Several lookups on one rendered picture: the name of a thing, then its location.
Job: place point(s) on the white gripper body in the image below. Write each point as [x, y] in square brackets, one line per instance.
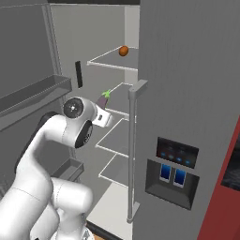
[107, 120]

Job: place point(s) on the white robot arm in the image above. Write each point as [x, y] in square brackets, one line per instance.
[37, 162]

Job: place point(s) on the purple eggplant with green stem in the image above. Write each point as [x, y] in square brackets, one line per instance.
[102, 100]

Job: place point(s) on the glass fridge rack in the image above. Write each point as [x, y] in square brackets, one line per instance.
[108, 61]
[117, 172]
[115, 140]
[121, 100]

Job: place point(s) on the black panel inside fridge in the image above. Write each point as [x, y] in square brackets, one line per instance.
[78, 74]

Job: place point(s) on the small grey door bin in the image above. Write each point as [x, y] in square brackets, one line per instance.
[70, 170]

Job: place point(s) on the orange round fruit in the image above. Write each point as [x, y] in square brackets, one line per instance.
[123, 51]

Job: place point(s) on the long grey door bin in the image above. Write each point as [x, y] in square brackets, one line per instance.
[31, 93]

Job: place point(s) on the grey fridge cabinet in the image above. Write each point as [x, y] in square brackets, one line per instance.
[93, 31]

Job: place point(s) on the grey fridge door with dispenser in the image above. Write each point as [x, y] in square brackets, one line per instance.
[187, 78]

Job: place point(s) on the grey fridge door with bins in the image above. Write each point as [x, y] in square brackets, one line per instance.
[22, 40]

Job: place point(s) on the black appliance front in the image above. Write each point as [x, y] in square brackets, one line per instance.
[232, 168]

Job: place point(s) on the red cabinet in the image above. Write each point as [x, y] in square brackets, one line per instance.
[215, 212]

